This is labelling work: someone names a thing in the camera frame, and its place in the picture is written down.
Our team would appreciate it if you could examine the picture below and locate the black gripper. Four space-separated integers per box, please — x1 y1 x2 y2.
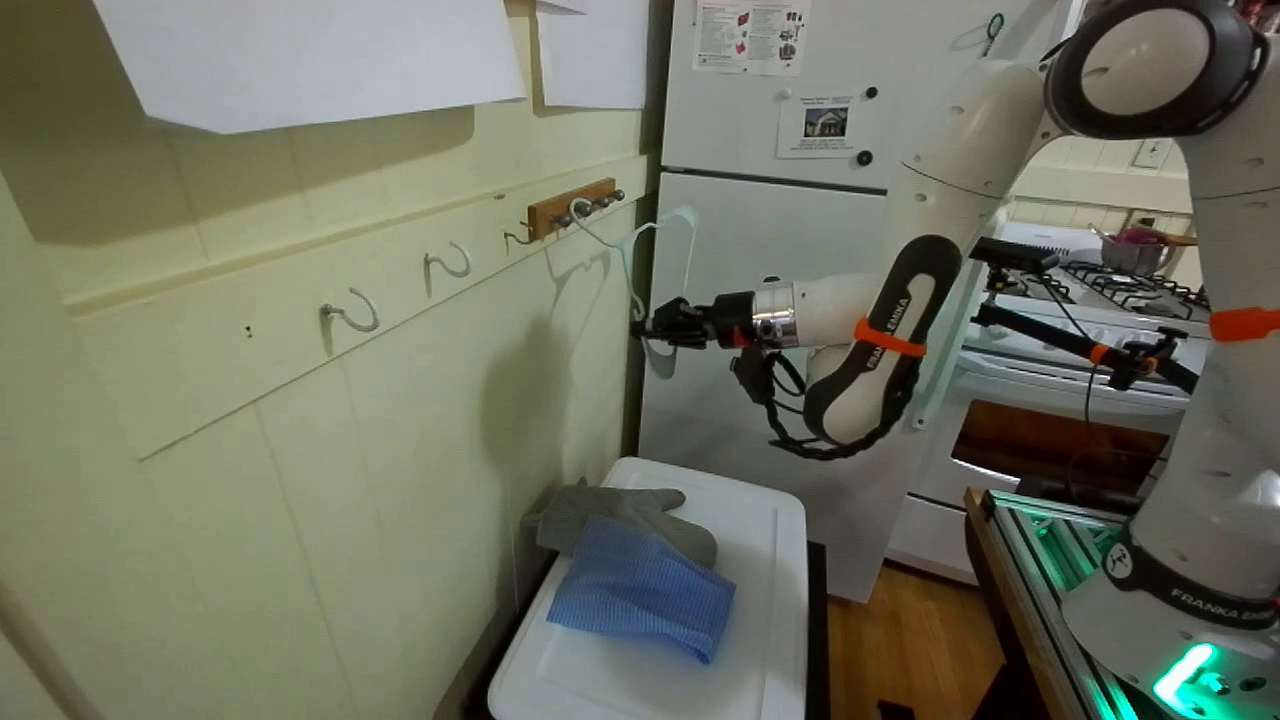
646 288 761 358

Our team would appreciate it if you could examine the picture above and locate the clear plastic clothes hanger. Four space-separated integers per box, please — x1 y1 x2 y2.
539 203 708 385

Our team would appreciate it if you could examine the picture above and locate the robot base platform green light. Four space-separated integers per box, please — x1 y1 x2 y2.
964 485 1280 720

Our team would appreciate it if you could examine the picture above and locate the white refrigerator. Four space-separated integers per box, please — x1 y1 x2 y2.
637 0 1073 608

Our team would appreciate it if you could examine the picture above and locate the wooden peg rack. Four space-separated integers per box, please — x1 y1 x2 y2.
523 178 627 250

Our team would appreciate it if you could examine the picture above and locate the grey oven mitt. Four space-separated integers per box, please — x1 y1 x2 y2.
522 482 724 575

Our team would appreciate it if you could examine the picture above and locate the black white fridge label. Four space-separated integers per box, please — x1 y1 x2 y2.
778 93 860 163

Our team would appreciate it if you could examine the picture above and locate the blue striped cloth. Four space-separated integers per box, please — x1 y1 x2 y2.
545 512 741 670

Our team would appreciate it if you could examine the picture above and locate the small white paper sheet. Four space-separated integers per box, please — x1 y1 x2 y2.
534 0 658 118

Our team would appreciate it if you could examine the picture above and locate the white plastic storage bin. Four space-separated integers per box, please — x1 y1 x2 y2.
484 453 818 720

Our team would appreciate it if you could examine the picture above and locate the red printed fridge sticker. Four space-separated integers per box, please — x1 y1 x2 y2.
689 0 818 82

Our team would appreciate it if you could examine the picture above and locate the white kitchen stove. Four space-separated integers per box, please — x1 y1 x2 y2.
883 217 1212 592

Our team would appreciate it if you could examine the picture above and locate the large white paper sheet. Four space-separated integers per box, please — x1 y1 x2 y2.
90 0 534 142

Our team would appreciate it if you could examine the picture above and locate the red kettle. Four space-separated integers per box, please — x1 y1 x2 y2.
1101 212 1180 279

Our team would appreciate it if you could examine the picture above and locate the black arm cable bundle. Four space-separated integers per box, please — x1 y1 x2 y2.
728 340 937 466

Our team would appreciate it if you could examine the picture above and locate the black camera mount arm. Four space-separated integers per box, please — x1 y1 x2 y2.
968 238 1210 396

